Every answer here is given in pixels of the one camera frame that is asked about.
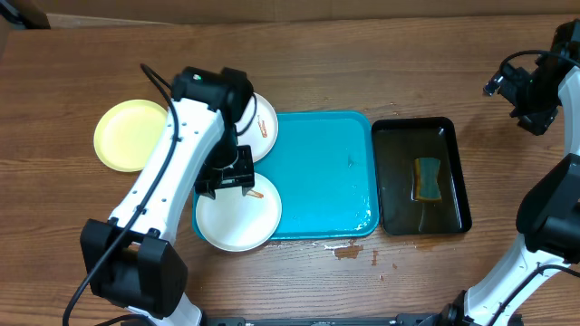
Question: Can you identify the yellow plate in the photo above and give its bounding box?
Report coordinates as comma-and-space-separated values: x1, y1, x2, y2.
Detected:
93, 100, 168, 172

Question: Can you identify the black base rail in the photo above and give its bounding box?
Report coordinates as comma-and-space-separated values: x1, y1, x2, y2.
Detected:
200, 313, 436, 326

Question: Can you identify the white plate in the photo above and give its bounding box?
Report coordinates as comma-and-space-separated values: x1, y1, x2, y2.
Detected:
193, 174, 283, 252
236, 93, 278, 163

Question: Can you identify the blue plastic tray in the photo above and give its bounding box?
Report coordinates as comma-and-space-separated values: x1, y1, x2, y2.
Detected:
192, 110, 381, 241

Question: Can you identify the green yellow sponge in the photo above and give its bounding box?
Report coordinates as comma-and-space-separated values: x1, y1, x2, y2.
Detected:
412, 158, 441, 202

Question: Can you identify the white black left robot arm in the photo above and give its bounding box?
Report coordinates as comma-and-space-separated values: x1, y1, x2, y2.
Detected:
63, 64, 257, 325

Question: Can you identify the dark object top left corner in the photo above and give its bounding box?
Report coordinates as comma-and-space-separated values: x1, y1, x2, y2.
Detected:
1, 0, 51, 30

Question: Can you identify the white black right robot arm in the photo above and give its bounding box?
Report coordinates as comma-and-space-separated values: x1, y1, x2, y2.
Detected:
421, 20, 579, 326

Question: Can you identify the black water tray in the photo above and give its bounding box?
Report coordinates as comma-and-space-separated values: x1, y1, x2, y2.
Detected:
372, 117, 472, 235

